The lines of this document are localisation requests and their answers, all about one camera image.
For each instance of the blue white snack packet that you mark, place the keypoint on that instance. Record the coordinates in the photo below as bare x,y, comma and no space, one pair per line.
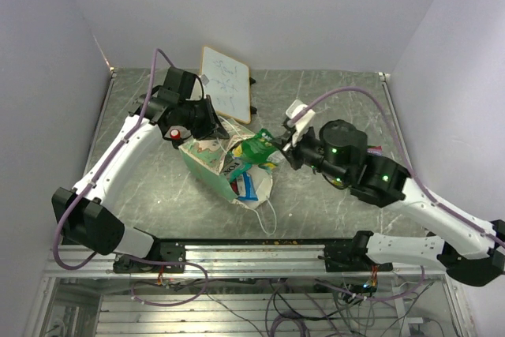
240,180

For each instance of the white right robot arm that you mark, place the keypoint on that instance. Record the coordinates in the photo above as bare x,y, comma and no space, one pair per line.
339,152

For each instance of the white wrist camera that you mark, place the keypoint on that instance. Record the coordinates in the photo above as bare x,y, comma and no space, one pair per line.
205,79
299,120

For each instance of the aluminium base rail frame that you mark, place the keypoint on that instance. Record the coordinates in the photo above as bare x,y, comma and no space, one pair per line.
304,258

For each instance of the green snack pouch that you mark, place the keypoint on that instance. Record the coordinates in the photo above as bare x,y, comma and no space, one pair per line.
259,150

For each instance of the purple Fox's candy bag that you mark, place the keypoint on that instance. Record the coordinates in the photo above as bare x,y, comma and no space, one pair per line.
375,150

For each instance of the small yellow-framed whiteboard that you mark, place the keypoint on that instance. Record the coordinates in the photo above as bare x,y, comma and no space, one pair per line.
230,86

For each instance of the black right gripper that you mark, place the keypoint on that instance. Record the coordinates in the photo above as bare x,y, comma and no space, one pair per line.
292,152

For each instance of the green paper gift bag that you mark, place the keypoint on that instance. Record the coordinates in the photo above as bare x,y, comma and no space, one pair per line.
206,160

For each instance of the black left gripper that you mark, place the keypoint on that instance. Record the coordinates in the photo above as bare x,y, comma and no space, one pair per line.
211,126

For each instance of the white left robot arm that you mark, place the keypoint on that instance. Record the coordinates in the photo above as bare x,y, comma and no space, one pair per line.
84,212

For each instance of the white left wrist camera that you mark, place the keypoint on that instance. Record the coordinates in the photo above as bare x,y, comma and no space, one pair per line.
205,79

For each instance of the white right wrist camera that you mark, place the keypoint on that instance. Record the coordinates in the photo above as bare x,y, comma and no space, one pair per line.
299,120

